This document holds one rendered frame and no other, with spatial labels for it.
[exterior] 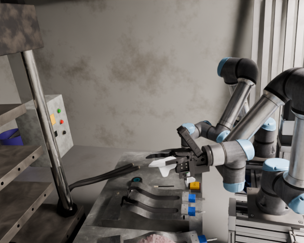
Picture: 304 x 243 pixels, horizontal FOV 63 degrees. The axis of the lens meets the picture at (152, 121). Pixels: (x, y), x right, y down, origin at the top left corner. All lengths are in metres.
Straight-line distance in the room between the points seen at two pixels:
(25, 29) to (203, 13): 2.32
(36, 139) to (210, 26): 2.37
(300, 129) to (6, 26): 1.20
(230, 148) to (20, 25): 1.03
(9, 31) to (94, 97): 2.81
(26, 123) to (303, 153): 1.43
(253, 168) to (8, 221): 1.41
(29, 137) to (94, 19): 2.35
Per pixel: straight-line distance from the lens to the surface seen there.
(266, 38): 2.96
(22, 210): 1.51
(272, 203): 1.27
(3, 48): 1.22
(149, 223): 1.49
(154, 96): 3.56
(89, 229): 1.61
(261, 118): 1.03
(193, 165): 0.84
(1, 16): 1.25
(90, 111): 4.10
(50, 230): 1.73
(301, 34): 3.04
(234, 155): 0.88
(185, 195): 1.54
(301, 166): 1.05
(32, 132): 1.69
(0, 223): 1.50
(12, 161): 1.46
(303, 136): 1.00
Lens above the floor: 1.88
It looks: 22 degrees down
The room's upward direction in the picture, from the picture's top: 6 degrees counter-clockwise
